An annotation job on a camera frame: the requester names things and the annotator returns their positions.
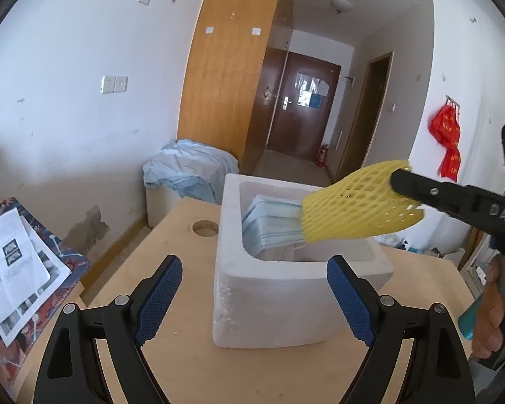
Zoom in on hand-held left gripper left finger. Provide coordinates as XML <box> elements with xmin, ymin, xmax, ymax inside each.
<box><xmin>34</xmin><ymin>255</ymin><xmax>183</xmax><ymax>404</ymax></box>

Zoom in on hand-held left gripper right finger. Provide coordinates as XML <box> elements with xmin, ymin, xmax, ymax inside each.
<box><xmin>326</xmin><ymin>256</ymin><xmax>476</xmax><ymax>404</ymax></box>

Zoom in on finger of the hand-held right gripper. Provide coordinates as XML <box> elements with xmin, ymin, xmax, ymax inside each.
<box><xmin>389</xmin><ymin>167</ymin><xmax>479</xmax><ymax>220</ymax></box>

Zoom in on white foam box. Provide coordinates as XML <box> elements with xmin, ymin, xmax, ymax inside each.
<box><xmin>212</xmin><ymin>172</ymin><xmax>394</xmax><ymax>349</ymax></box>

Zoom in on yellow foam fruit net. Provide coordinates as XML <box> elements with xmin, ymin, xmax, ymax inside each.
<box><xmin>301</xmin><ymin>159</ymin><xmax>425</xmax><ymax>242</ymax></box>

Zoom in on blue face mask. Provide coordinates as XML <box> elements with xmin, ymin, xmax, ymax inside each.
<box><xmin>241</xmin><ymin>194</ymin><xmax>310</xmax><ymax>257</ymax></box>

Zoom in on person's right hand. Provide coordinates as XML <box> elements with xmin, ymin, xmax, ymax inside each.
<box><xmin>471</xmin><ymin>257</ymin><xmax>505</xmax><ymax>360</ymax></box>

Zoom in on white low cabinet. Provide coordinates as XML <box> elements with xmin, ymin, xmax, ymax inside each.
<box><xmin>145</xmin><ymin>183</ymin><xmax>181</xmax><ymax>229</ymax></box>

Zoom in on wooden side door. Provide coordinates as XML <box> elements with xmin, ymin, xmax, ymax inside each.
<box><xmin>334</xmin><ymin>52</ymin><xmax>394</xmax><ymax>186</ymax></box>

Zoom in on colourful printed board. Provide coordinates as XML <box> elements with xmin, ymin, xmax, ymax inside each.
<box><xmin>0</xmin><ymin>197</ymin><xmax>90</xmax><ymax>392</ymax></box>

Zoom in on light blue bedding bundle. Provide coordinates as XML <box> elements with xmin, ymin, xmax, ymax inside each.
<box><xmin>143</xmin><ymin>139</ymin><xmax>239</xmax><ymax>203</ymax></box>

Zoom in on dark brown entrance door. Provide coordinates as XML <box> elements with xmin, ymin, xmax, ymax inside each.
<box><xmin>266</xmin><ymin>48</ymin><xmax>341</xmax><ymax>163</ymax></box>

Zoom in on white printed paper sheets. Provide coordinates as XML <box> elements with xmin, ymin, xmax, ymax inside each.
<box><xmin>0</xmin><ymin>209</ymin><xmax>72</xmax><ymax>346</ymax></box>

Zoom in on papers taped on door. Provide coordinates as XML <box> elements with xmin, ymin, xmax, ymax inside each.
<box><xmin>295</xmin><ymin>73</ymin><xmax>330</xmax><ymax>108</ymax></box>

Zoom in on wooden wardrobe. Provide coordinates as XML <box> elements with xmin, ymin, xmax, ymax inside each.
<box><xmin>177</xmin><ymin>0</ymin><xmax>293</xmax><ymax>173</ymax></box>

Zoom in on double wall switch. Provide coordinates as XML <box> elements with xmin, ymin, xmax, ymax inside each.
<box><xmin>101</xmin><ymin>75</ymin><xmax>128</xmax><ymax>94</ymax></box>

